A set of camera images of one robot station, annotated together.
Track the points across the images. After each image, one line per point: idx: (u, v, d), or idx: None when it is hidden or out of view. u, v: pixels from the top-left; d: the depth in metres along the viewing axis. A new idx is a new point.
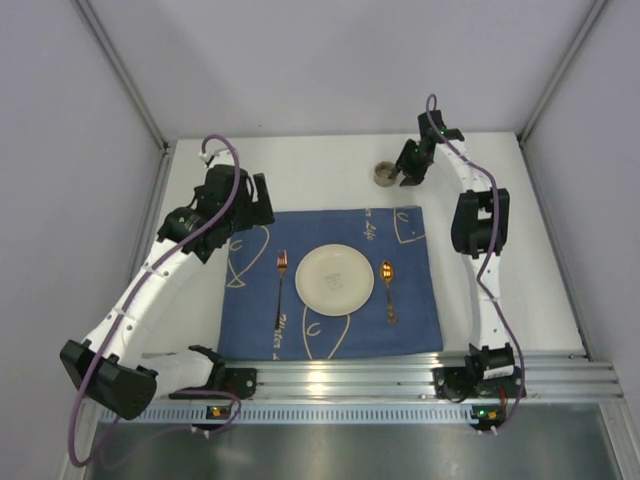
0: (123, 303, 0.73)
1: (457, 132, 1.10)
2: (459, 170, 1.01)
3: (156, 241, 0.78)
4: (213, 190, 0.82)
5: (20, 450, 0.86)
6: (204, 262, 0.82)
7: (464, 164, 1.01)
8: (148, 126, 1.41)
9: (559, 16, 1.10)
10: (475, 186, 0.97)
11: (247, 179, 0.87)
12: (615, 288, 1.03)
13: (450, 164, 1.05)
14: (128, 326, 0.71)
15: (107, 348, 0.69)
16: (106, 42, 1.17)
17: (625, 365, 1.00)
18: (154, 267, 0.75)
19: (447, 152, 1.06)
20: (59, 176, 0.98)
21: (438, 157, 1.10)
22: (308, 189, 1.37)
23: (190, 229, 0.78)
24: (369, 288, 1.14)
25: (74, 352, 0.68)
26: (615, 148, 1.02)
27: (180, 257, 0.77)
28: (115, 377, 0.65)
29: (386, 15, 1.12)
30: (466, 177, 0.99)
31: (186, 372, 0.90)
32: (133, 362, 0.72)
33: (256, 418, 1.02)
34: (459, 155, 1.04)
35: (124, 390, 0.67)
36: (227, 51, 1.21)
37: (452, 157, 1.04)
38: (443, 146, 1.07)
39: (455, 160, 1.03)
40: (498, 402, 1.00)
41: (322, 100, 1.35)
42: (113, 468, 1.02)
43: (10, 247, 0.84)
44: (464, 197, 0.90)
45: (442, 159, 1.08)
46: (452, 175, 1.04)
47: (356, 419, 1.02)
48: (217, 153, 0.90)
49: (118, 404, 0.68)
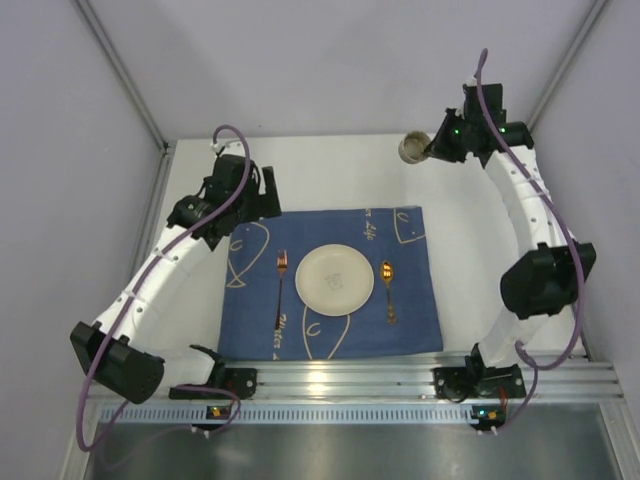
0: (134, 286, 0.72)
1: (523, 130, 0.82)
2: (526, 203, 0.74)
3: (165, 227, 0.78)
4: (222, 180, 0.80)
5: (20, 451, 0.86)
6: (211, 250, 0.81)
7: (537, 198, 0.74)
8: (148, 126, 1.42)
9: (559, 16, 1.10)
10: (545, 231, 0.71)
11: (254, 169, 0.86)
12: (614, 288, 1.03)
13: (512, 187, 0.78)
14: (138, 308, 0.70)
15: (118, 329, 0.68)
16: (107, 42, 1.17)
17: (625, 365, 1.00)
18: (165, 251, 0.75)
19: (510, 171, 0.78)
20: (59, 176, 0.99)
21: (491, 171, 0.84)
22: (308, 189, 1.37)
23: (199, 217, 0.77)
24: (369, 288, 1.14)
25: (83, 335, 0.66)
26: (615, 148, 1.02)
27: (190, 243, 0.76)
28: (126, 358, 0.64)
29: (385, 16, 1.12)
30: (537, 220, 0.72)
31: (188, 369, 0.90)
32: (141, 345, 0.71)
33: (257, 418, 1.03)
34: (527, 181, 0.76)
35: (133, 374, 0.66)
36: (228, 52, 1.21)
37: (520, 184, 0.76)
38: (507, 159, 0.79)
39: (523, 188, 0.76)
40: (498, 403, 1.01)
41: (322, 101, 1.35)
42: (113, 469, 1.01)
43: (10, 247, 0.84)
44: (534, 253, 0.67)
45: (504, 179, 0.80)
46: (513, 203, 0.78)
47: (356, 419, 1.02)
48: (227, 144, 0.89)
49: (125, 390, 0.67)
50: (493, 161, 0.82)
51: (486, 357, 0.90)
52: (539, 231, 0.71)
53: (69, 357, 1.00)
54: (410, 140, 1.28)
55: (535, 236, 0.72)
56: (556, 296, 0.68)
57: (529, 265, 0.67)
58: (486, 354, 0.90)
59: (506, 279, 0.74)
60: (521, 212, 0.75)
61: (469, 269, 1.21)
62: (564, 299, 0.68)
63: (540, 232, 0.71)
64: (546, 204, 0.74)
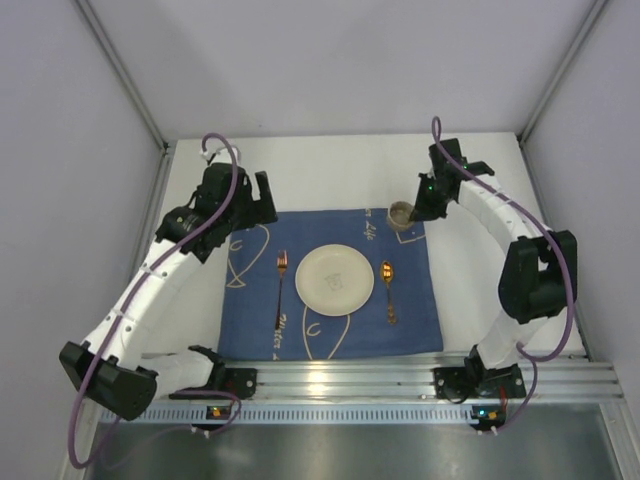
0: (122, 305, 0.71)
1: (483, 166, 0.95)
2: (500, 211, 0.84)
3: (154, 242, 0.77)
4: (211, 190, 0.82)
5: (20, 451, 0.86)
6: (202, 263, 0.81)
7: (506, 204, 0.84)
8: (148, 126, 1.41)
9: (559, 17, 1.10)
10: (522, 230, 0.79)
11: (245, 177, 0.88)
12: (614, 289, 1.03)
13: (483, 205, 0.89)
14: (127, 327, 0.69)
15: (106, 350, 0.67)
16: (106, 42, 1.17)
17: (626, 364, 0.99)
18: (152, 268, 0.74)
19: (479, 192, 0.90)
20: (59, 176, 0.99)
21: (465, 199, 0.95)
22: (308, 189, 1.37)
23: (188, 230, 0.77)
24: (369, 288, 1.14)
25: (72, 355, 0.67)
26: (615, 148, 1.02)
27: (179, 258, 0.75)
28: (117, 377, 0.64)
29: (386, 15, 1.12)
30: (512, 220, 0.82)
31: (186, 372, 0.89)
32: (132, 364, 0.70)
33: (256, 418, 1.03)
34: (495, 195, 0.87)
35: (124, 391, 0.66)
36: (228, 52, 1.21)
37: (488, 198, 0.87)
38: (474, 184, 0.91)
39: (492, 200, 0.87)
40: (499, 403, 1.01)
41: (321, 100, 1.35)
42: (112, 468, 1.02)
43: (11, 246, 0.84)
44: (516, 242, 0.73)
45: (476, 201, 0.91)
46: (489, 217, 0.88)
47: (356, 419, 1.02)
48: (217, 152, 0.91)
49: (117, 407, 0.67)
50: (464, 191, 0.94)
51: (486, 359, 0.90)
52: (517, 229, 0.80)
53: None
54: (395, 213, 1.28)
55: (513, 232, 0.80)
56: (549, 289, 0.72)
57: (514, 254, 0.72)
58: (487, 356, 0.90)
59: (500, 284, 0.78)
60: (497, 220, 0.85)
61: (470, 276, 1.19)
62: (558, 291, 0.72)
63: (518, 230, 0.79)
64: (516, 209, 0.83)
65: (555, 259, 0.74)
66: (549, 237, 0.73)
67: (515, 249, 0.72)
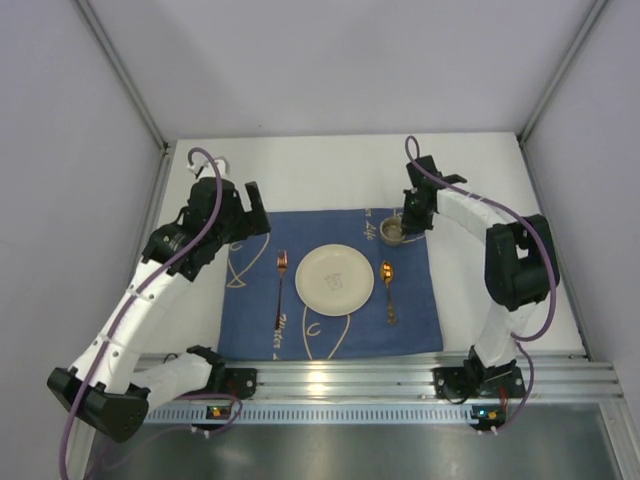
0: (109, 330, 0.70)
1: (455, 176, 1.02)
2: (475, 208, 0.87)
3: (141, 262, 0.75)
4: (198, 206, 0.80)
5: (21, 451, 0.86)
6: (191, 281, 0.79)
7: (479, 202, 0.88)
8: (148, 126, 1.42)
9: (559, 16, 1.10)
10: (497, 219, 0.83)
11: (235, 191, 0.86)
12: (614, 289, 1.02)
13: (460, 207, 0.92)
14: (114, 353, 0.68)
15: (94, 376, 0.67)
16: (106, 42, 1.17)
17: (625, 364, 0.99)
18: (139, 290, 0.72)
19: (454, 196, 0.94)
20: (59, 176, 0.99)
21: (444, 206, 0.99)
22: (308, 189, 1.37)
23: (175, 249, 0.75)
24: (369, 288, 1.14)
25: (61, 380, 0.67)
26: (615, 148, 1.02)
27: (166, 279, 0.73)
28: (104, 404, 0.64)
29: (385, 15, 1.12)
30: (487, 213, 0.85)
31: (184, 377, 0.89)
32: (123, 387, 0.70)
33: (257, 418, 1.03)
34: (468, 196, 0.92)
35: (112, 416, 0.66)
36: (227, 52, 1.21)
37: (463, 199, 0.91)
38: (449, 190, 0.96)
39: (466, 200, 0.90)
40: (499, 403, 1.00)
41: (321, 100, 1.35)
42: (113, 468, 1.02)
43: (10, 247, 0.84)
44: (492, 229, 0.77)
45: (452, 205, 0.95)
46: (467, 217, 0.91)
47: (356, 419, 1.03)
48: (206, 165, 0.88)
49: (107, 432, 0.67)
50: (442, 199, 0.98)
51: (483, 357, 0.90)
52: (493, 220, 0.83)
53: (68, 358, 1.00)
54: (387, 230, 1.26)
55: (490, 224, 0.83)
56: (532, 271, 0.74)
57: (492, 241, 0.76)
58: (484, 354, 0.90)
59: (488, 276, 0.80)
60: (474, 217, 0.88)
61: (469, 276, 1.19)
62: (541, 273, 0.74)
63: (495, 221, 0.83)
64: (490, 204, 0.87)
65: (532, 244, 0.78)
66: (524, 222, 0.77)
67: (492, 236, 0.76)
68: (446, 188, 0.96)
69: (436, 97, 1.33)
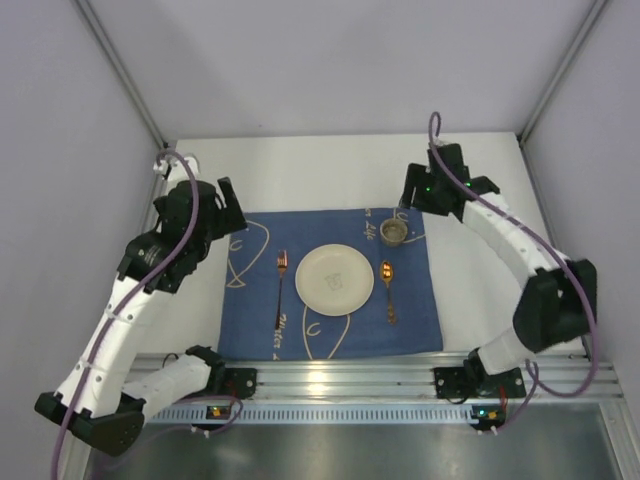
0: (89, 354, 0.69)
1: (487, 183, 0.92)
2: (512, 238, 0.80)
3: (117, 280, 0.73)
4: (178, 213, 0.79)
5: (21, 451, 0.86)
6: (172, 294, 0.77)
7: (517, 230, 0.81)
8: (148, 126, 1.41)
9: (559, 17, 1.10)
10: (538, 260, 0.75)
11: (210, 194, 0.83)
12: (614, 288, 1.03)
13: (494, 230, 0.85)
14: (96, 378, 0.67)
15: (79, 402, 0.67)
16: (106, 42, 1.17)
17: (625, 364, 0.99)
18: (116, 312, 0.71)
19: (487, 215, 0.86)
20: (59, 175, 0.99)
21: (469, 219, 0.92)
22: (308, 188, 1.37)
23: (151, 264, 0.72)
24: (369, 288, 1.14)
25: (48, 404, 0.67)
26: (616, 148, 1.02)
27: (143, 297, 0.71)
28: (90, 428, 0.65)
29: (385, 15, 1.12)
30: (526, 249, 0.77)
31: (181, 383, 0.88)
32: (111, 407, 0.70)
33: (257, 417, 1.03)
34: (505, 219, 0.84)
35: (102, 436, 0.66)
36: (227, 52, 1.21)
37: (499, 222, 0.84)
38: (481, 206, 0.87)
39: (504, 225, 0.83)
40: (498, 403, 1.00)
41: (321, 100, 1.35)
42: (113, 469, 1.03)
43: (11, 247, 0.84)
44: (534, 278, 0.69)
45: (482, 223, 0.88)
46: (501, 244, 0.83)
47: (356, 419, 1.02)
48: (174, 165, 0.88)
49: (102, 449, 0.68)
50: (468, 211, 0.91)
51: (486, 365, 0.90)
52: (532, 258, 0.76)
53: (68, 359, 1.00)
54: (388, 229, 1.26)
55: (529, 263, 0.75)
56: (567, 321, 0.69)
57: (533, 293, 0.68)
58: (488, 364, 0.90)
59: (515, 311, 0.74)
60: (510, 247, 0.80)
61: (469, 276, 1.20)
62: (578, 322, 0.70)
63: (534, 260, 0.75)
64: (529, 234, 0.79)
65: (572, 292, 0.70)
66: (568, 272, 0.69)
67: (534, 286, 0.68)
68: (477, 203, 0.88)
69: (438, 97, 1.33)
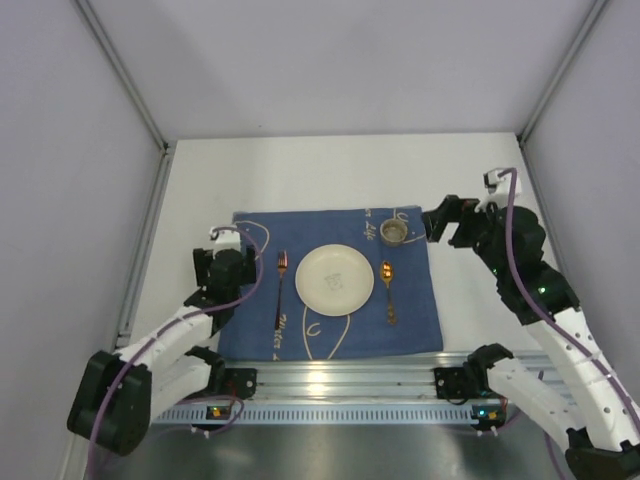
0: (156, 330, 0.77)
1: (565, 291, 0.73)
2: (595, 393, 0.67)
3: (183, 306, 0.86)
4: (219, 281, 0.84)
5: (22, 450, 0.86)
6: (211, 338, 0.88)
7: (605, 381, 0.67)
8: (148, 126, 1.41)
9: (558, 17, 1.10)
10: (622, 424, 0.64)
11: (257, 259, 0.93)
12: (615, 289, 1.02)
13: (569, 367, 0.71)
14: (158, 349, 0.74)
15: (138, 358, 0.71)
16: (106, 41, 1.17)
17: (626, 364, 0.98)
18: (184, 316, 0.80)
19: (565, 346, 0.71)
20: (59, 175, 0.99)
21: (538, 334, 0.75)
22: (308, 188, 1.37)
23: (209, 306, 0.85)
24: (369, 288, 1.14)
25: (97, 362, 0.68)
26: (617, 147, 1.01)
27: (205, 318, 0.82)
28: (139, 389, 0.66)
29: (385, 15, 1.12)
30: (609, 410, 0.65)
31: (183, 384, 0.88)
32: None
33: (256, 418, 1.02)
34: (589, 360, 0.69)
35: (138, 414, 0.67)
36: (227, 52, 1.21)
37: (581, 364, 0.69)
38: (557, 333, 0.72)
39: (586, 370, 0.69)
40: (499, 403, 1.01)
41: (321, 100, 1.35)
42: (111, 469, 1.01)
43: (10, 245, 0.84)
44: (617, 455, 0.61)
45: (555, 350, 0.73)
46: (568, 380, 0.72)
47: (355, 419, 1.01)
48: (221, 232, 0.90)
49: (119, 445, 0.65)
50: (539, 327, 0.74)
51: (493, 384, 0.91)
52: (616, 426, 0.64)
53: (69, 359, 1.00)
54: (389, 229, 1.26)
55: (613, 430, 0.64)
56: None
57: (615, 468, 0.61)
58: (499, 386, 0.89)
59: (571, 452, 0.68)
60: (586, 397, 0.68)
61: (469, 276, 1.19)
62: None
63: (618, 427, 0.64)
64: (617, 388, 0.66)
65: None
66: None
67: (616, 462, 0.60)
68: (555, 327, 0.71)
69: (437, 97, 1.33)
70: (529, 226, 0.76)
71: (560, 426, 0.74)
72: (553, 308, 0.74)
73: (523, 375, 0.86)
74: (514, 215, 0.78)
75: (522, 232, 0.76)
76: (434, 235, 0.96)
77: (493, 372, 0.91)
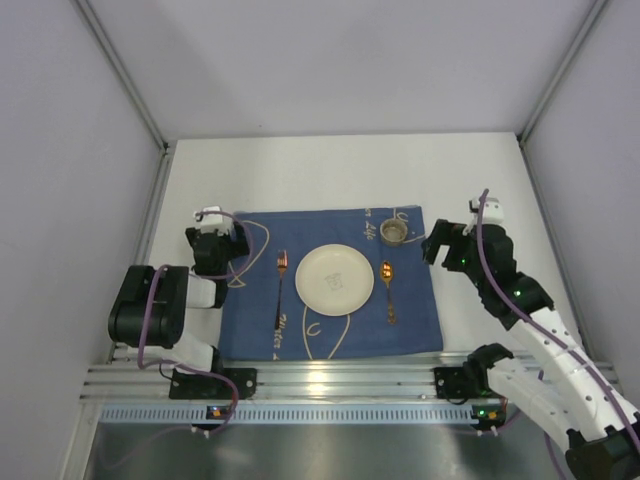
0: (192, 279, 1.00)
1: (541, 294, 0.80)
2: (577, 382, 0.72)
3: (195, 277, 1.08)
4: (206, 263, 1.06)
5: (24, 450, 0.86)
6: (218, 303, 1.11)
7: (583, 370, 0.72)
8: (148, 126, 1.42)
9: (559, 17, 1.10)
10: (605, 410, 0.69)
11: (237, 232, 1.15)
12: (615, 288, 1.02)
13: (550, 361, 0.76)
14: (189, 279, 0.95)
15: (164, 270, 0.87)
16: (106, 42, 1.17)
17: (626, 363, 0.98)
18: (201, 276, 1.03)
19: (543, 341, 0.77)
20: (59, 175, 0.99)
21: (520, 336, 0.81)
22: (307, 188, 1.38)
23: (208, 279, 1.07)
24: (369, 289, 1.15)
25: (138, 270, 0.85)
26: (616, 147, 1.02)
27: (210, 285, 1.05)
28: (174, 276, 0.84)
29: (385, 16, 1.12)
30: (592, 397, 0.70)
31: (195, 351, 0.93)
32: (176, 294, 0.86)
33: (257, 418, 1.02)
34: (567, 352, 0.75)
35: (179, 305, 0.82)
36: (227, 53, 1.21)
37: (560, 356, 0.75)
38: (535, 329, 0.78)
39: (567, 362, 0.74)
40: (498, 403, 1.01)
41: (321, 100, 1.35)
42: (113, 468, 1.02)
43: (11, 246, 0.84)
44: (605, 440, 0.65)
45: (535, 348, 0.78)
46: (549, 374, 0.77)
47: (357, 419, 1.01)
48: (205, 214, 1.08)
49: (170, 333, 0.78)
50: (519, 329, 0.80)
51: (493, 383, 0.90)
52: (600, 412, 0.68)
53: (69, 358, 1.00)
54: (388, 228, 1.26)
55: (597, 417, 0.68)
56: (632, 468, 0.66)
57: (606, 457, 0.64)
58: (497, 385, 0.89)
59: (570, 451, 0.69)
60: (570, 387, 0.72)
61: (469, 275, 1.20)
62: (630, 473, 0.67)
63: (601, 413, 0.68)
64: (595, 378, 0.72)
65: None
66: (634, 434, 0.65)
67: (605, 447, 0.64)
68: (532, 325, 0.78)
69: (437, 97, 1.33)
70: (496, 237, 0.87)
71: (560, 426, 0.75)
72: (532, 310, 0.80)
73: (522, 375, 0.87)
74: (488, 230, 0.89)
75: (492, 243, 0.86)
76: (428, 257, 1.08)
77: (493, 372, 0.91)
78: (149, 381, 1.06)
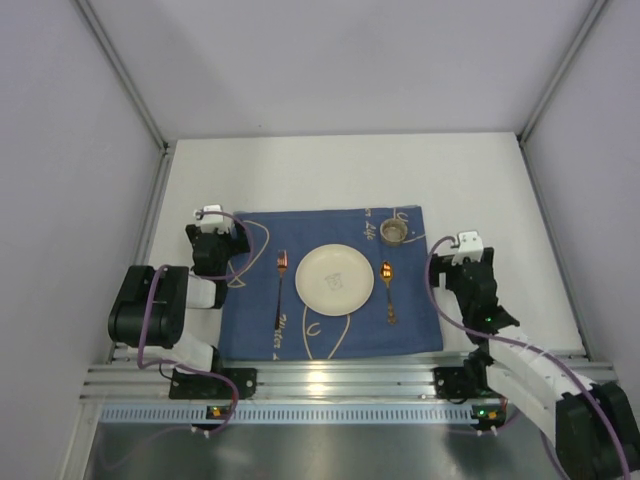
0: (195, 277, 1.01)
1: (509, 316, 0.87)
2: (537, 369, 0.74)
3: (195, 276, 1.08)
4: (205, 263, 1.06)
5: (23, 450, 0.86)
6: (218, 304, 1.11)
7: (540, 357, 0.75)
8: (148, 125, 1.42)
9: (559, 18, 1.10)
10: (566, 384, 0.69)
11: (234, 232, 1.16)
12: (615, 288, 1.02)
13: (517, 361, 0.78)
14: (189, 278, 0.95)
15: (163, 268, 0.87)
16: (106, 41, 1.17)
17: (626, 364, 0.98)
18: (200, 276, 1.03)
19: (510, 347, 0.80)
20: (58, 175, 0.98)
21: (495, 351, 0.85)
22: (307, 188, 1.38)
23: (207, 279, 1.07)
24: (368, 289, 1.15)
25: (138, 269, 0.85)
26: (617, 148, 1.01)
27: (210, 288, 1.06)
28: (174, 276, 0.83)
29: (385, 16, 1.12)
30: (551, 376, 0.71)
31: (195, 352, 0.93)
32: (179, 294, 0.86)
33: (257, 417, 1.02)
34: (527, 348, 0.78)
35: (179, 305, 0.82)
36: (227, 52, 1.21)
37: (520, 352, 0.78)
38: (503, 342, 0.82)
39: (526, 354, 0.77)
40: (498, 403, 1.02)
41: (321, 100, 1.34)
42: (113, 468, 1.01)
43: (11, 246, 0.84)
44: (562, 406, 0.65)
45: (507, 357, 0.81)
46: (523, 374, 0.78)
47: (357, 419, 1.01)
48: (205, 215, 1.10)
49: (170, 334, 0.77)
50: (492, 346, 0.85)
51: (491, 381, 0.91)
52: (557, 385, 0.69)
53: (69, 359, 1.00)
54: (389, 228, 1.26)
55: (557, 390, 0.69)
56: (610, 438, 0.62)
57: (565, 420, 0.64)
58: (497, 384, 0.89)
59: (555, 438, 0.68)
60: (534, 377, 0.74)
61: None
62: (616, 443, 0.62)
63: (559, 385, 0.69)
64: (553, 361, 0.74)
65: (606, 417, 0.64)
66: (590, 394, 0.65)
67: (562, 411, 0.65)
68: (498, 339, 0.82)
69: (438, 97, 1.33)
70: (483, 278, 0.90)
71: (547, 419, 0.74)
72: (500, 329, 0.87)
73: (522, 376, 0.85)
74: (475, 268, 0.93)
75: (478, 283, 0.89)
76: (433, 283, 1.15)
77: (492, 370, 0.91)
78: (149, 382, 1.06)
